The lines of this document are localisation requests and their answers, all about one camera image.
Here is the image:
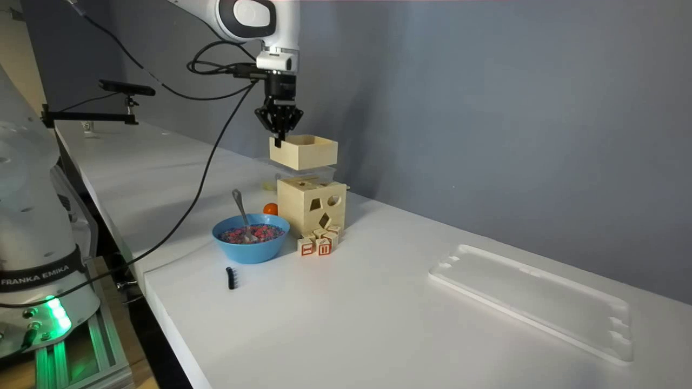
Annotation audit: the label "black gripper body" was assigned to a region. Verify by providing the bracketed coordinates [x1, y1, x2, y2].
[261, 72, 300, 109]

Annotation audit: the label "wooden box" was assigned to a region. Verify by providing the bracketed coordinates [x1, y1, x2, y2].
[268, 132, 339, 173]

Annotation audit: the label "wooden shape sorter cube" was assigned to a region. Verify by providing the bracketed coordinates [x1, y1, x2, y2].
[275, 174, 349, 238]

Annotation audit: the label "metal spoon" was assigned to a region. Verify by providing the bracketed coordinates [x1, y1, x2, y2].
[230, 188, 255, 242]

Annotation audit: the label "colourful cereal pieces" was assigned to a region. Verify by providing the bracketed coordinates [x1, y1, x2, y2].
[219, 222, 286, 243]

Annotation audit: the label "blue plastic bowl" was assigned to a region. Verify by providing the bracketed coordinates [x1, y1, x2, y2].
[210, 211, 292, 265]

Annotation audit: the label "clear acrylic plate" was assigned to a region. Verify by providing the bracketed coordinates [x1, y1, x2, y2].
[428, 242, 635, 364]

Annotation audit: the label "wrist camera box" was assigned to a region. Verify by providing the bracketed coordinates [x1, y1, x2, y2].
[230, 50, 298, 75]

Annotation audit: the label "looped black cable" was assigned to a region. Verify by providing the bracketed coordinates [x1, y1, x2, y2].
[185, 38, 261, 103]

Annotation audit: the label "long black cable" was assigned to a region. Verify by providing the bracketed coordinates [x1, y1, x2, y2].
[0, 66, 261, 310]

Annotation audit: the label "black bar camera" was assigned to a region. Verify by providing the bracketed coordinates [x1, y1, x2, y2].
[98, 78, 157, 99]

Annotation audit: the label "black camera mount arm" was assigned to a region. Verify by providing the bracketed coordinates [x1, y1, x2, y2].
[41, 94, 142, 130]

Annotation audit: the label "green lit mounting frame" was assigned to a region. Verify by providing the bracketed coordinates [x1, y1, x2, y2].
[0, 293, 136, 389]

